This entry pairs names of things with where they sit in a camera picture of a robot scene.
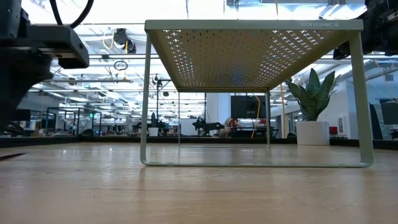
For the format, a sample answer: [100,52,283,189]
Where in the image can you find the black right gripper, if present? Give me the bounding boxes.
[332,0,398,60]

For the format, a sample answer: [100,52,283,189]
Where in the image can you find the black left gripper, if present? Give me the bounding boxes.
[0,24,91,132]

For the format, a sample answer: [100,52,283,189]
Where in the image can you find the green snake plant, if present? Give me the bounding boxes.
[285,67,341,122]

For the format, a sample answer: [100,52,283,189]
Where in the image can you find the black flat strip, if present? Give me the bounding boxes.
[0,151,28,162]

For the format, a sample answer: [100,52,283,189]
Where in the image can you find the black office monitor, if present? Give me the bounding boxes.
[369,98,398,141]

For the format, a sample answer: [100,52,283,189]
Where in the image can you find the white plant pot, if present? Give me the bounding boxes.
[295,121,330,146]

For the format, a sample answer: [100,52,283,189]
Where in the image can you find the green perforated metal shelf riser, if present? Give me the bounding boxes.
[139,19,374,169]

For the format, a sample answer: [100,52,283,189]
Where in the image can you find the black monitor on stand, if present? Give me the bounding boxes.
[228,95,279,139]

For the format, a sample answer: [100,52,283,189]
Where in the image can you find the person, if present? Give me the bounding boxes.
[223,116,243,138]

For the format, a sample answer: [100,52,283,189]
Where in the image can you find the black background frame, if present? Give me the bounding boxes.
[45,107,103,137]

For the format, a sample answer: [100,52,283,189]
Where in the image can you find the black ceiling camera mount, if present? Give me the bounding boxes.
[113,27,137,54]

